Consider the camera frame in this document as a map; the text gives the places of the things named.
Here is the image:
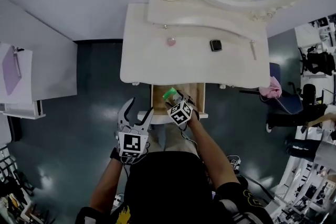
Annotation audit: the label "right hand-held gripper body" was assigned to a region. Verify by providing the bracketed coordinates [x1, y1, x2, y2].
[166, 89, 201, 130]

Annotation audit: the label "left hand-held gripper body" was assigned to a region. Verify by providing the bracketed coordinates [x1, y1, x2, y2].
[114, 112, 151, 165]

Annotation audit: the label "green small object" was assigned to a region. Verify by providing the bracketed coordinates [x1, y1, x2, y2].
[162, 87, 182, 103]

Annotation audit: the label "wooden drawer with white front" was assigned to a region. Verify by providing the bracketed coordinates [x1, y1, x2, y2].
[137, 82, 209, 125]

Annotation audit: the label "person's left forearm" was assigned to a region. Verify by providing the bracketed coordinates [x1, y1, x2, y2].
[89, 156, 124, 215]

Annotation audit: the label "person's right forearm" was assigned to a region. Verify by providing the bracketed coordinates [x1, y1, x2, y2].
[186, 112, 240, 191]

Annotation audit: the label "person's beige trousers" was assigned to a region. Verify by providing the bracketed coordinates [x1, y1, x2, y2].
[150, 123, 202, 158]

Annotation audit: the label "white dressing table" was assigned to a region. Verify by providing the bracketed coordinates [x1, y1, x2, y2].
[119, 0, 271, 90]

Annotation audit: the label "person's dark shirt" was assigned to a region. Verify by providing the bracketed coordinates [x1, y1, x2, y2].
[75, 151, 275, 224]

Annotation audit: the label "black square box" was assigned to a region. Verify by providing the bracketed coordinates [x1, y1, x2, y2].
[209, 39, 224, 52]

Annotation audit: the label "slim white stick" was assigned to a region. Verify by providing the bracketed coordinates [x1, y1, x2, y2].
[249, 39, 258, 61]

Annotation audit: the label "pink cloth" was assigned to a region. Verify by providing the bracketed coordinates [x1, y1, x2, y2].
[258, 76, 283, 99]

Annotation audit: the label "white cabinet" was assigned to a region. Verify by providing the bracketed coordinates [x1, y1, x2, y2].
[0, 0, 79, 121]

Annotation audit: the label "blue chair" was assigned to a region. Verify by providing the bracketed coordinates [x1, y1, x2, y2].
[258, 61, 304, 115]

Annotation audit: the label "purple folder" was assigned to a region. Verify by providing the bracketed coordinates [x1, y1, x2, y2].
[2, 45, 23, 96]

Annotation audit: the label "black mesh office chair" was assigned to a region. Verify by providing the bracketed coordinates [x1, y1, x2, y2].
[298, 46, 336, 77]

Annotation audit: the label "black wrist strap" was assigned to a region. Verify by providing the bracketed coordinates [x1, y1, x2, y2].
[109, 147, 121, 164]

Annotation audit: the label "thin white cable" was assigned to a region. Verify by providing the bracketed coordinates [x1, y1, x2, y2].
[180, 127, 202, 158]

